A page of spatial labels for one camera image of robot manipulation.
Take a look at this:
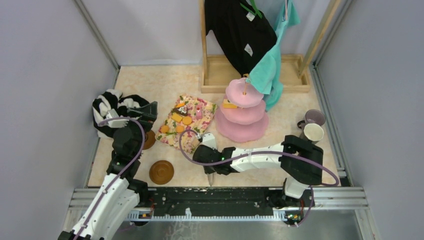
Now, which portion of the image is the floral serving tray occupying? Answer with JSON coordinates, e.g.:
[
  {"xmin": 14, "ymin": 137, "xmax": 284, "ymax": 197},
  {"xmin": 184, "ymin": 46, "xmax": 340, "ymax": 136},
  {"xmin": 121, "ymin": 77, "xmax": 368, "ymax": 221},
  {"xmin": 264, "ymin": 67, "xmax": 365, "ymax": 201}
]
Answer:
[{"xmin": 155, "ymin": 94, "xmax": 218, "ymax": 154}]

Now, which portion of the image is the rectangular yellow biscuit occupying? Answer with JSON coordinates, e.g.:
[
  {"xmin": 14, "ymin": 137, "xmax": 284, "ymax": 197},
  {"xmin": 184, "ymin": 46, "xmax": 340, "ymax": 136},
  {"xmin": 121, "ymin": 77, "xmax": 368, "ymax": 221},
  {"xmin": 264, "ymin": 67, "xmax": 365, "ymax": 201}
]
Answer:
[{"xmin": 171, "ymin": 112, "xmax": 184, "ymax": 123}]

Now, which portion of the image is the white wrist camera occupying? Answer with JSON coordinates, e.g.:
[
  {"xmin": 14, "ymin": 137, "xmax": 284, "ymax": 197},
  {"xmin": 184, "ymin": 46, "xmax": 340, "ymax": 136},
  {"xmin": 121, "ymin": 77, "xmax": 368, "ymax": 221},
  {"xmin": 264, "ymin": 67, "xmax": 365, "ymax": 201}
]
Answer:
[
  {"xmin": 105, "ymin": 109, "xmax": 128, "ymax": 129},
  {"xmin": 200, "ymin": 132, "xmax": 217, "ymax": 150}
]

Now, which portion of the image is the brown wooden coaster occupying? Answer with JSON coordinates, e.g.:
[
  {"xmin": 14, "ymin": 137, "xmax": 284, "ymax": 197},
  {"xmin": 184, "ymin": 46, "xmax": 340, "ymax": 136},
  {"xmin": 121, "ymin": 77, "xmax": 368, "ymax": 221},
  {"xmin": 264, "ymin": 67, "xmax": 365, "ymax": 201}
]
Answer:
[
  {"xmin": 143, "ymin": 130, "xmax": 156, "ymax": 150},
  {"xmin": 149, "ymin": 160, "xmax": 175, "ymax": 185}
]

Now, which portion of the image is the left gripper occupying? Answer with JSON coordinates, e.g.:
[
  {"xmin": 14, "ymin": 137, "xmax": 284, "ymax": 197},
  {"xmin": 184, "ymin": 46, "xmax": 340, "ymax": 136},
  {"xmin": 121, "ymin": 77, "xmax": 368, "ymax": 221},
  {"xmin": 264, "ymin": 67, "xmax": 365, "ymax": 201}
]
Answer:
[{"xmin": 120, "ymin": 101, "xmax": 157, "ymax": 158}]

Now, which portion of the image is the chocolate cake slice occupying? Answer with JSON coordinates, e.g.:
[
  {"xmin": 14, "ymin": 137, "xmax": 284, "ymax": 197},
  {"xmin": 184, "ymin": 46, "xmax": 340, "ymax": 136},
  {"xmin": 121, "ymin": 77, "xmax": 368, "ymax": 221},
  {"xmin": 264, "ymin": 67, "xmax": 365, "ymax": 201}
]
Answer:
[{"xmin": 172, "ymin": 105, "xmax": 188, "ymax": 117}]

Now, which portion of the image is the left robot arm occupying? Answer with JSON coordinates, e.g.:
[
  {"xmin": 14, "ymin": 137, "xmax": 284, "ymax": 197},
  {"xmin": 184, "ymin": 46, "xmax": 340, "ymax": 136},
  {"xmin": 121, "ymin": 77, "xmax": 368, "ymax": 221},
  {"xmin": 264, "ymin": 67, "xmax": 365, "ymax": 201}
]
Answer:
[{"xmin": 58, "ymin": 101, "xmax": 158, "ymax": 240}]

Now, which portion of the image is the pink three-tier cake stand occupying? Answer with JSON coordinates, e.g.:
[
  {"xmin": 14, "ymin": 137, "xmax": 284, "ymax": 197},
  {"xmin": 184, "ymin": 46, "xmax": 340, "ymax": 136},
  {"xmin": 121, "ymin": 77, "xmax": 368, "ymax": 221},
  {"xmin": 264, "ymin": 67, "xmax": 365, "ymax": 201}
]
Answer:
[{"xmin": 214, "ymin": 74, "xmax": 269, "ymax": 143}]

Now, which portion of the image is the pink cake slice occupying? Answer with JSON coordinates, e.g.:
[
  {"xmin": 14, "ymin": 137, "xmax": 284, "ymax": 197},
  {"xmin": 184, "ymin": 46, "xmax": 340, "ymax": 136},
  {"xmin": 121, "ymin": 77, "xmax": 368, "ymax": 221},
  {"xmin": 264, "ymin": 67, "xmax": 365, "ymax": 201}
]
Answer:
[{"xmin": 195, "ymin": 105, "xmax": 203, "ymax": 120}]

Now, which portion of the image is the pink clothes hanger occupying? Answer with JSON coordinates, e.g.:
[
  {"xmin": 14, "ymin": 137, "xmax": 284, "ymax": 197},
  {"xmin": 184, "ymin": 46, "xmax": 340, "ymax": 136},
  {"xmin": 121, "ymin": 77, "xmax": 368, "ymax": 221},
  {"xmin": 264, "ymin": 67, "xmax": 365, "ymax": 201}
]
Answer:
[{"xmin": 282, "ymin": 0, "xmax": 289, "ymax": 22}]

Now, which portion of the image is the orange fish shaped biscuit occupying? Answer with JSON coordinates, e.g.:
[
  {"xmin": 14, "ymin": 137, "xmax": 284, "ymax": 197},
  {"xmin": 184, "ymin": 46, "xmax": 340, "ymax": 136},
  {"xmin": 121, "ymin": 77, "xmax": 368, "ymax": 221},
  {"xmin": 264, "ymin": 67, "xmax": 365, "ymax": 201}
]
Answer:
[{"xmin": 175, "ymin": 102, "xmax": 186, "ymax": 108}]

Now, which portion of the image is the flower shaped biscuit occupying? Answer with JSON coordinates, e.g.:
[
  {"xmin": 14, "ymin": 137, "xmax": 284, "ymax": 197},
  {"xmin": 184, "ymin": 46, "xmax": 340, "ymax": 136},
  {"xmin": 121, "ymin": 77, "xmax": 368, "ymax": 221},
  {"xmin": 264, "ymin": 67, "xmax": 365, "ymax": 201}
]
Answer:
[{"xmin": 159, "ymin": 125, "xmax": 170, "ymax": 134}]

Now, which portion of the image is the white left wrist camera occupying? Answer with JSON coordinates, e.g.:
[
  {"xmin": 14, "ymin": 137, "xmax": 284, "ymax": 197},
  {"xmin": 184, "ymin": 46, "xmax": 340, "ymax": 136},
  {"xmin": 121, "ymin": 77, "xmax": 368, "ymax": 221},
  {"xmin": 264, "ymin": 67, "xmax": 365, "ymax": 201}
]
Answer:
[{"xmin": 105, "ymin": 109, "xmax": 128, "ymax": 129}]

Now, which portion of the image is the purple mug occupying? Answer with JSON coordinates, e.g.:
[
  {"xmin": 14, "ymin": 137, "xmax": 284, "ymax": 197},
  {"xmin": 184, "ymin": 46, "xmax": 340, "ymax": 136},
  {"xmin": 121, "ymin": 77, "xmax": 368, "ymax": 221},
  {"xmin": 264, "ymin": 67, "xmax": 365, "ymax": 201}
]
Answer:
[{"xmin": 297, "ymin": 109, "xmax": 327, "ymax": 129}]

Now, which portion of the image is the round smooth biscuit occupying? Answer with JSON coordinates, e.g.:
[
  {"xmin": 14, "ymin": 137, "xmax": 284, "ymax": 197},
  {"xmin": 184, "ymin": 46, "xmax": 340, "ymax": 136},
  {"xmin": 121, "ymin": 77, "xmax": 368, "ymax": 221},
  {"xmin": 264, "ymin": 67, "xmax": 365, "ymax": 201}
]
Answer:
[{"xmin": 175, "ymin": 125, "xmax": 185, "ymax": 134}]

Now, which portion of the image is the black and white striped cloth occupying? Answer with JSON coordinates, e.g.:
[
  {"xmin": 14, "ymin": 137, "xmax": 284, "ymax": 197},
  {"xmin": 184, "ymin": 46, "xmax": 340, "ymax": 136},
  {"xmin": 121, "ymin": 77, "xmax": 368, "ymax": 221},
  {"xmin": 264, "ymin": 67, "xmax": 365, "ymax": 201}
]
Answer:
[{"xmin": 92, "ymin": 89, "xmax": 150, "ymax": 139}]

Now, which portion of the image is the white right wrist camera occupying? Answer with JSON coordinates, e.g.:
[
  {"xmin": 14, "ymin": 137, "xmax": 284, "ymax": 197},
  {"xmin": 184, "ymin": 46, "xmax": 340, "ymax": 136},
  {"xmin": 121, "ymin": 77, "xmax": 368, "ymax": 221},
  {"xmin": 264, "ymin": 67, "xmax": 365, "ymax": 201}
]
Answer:
[{"xmin": 200, "ymin": 132, "xmax": 217, "ymax": 150}]

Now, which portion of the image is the teal t-shirt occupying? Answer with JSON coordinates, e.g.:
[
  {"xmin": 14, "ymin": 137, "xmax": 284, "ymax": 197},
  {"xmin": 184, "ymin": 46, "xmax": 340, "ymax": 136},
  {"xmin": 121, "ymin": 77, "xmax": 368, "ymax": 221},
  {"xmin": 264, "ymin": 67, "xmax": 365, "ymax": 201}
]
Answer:
[{"xmin": 246, "ymin": 0, "xmax": 300, "ymax": 112}]

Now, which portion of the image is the green clothes hanger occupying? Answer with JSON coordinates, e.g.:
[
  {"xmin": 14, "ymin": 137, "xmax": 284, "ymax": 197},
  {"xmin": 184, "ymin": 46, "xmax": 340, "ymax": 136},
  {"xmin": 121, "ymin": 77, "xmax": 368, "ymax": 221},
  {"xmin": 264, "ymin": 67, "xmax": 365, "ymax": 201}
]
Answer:
[{"xmin": 239, "ymin": 0, "xmax": 263, "ymax": 19}]

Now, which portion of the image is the yellow cake slice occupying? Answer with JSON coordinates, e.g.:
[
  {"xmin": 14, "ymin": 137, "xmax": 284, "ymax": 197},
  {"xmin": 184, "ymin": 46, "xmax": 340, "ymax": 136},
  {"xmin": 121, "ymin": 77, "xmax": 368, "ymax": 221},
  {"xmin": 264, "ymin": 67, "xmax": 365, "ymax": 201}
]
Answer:
[{"xmin": 222, "ymin": 98, "xmax": 238, "ymax": 109}]

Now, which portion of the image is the grey mug with white interior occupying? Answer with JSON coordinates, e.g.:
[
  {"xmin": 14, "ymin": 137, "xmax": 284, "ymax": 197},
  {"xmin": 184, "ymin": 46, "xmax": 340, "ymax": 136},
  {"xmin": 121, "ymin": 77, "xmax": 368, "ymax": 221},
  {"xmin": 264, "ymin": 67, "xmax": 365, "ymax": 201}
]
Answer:
[{"xmin": 299, "ymin": 123, "xmax": 325, "ymax": 144}]

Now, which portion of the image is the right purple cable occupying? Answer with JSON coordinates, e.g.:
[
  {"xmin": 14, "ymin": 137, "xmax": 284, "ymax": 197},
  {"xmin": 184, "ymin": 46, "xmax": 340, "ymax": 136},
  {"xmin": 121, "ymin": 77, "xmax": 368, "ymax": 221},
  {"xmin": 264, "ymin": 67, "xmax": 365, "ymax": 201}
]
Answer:
[{"xmin": 178, "ymin": 129, "xmax": 341, "ymax": 228}]

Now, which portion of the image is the round ridged biscuit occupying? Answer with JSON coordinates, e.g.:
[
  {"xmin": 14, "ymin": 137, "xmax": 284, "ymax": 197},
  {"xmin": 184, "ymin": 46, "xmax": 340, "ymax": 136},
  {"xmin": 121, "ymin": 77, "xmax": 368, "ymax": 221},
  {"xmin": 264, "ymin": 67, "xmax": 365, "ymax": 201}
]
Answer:
[{"xmin": 181, "ymin": 116, "xmax": 193, "ymax": 126}]

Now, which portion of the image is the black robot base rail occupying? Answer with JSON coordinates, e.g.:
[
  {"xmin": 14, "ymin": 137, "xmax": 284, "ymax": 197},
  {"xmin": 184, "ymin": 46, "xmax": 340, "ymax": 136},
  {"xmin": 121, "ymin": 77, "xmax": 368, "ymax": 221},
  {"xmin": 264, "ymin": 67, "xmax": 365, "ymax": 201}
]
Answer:
[{"xmin": 126, "ymin": 187, "xmax": 315, "ymax": 226}]

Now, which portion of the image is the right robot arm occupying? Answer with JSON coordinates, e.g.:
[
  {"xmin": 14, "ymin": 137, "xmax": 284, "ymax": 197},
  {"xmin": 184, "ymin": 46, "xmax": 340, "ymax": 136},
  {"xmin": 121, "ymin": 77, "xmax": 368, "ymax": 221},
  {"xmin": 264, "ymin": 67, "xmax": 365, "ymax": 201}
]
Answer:
[{"xmin": 192, "ymin": 133, "xmax": 324, "ymax": 206}]

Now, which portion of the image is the black t-shirt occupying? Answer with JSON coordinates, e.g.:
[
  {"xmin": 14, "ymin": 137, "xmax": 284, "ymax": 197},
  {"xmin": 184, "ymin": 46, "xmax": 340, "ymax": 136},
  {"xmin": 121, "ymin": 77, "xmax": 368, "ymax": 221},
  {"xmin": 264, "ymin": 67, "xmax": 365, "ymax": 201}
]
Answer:
[{"xmin": 204, "ymin": 0, "xmax": 277, "ymax": 75}]

